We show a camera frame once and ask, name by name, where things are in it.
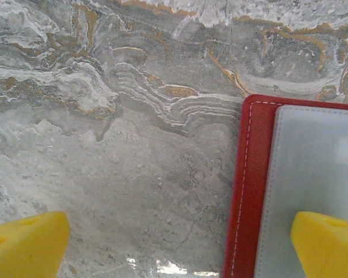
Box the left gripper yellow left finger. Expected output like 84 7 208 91
0 211 71 278

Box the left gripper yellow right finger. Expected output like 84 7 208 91
289 211 348 278

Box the red leather card holder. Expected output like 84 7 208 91
222 94 348 278

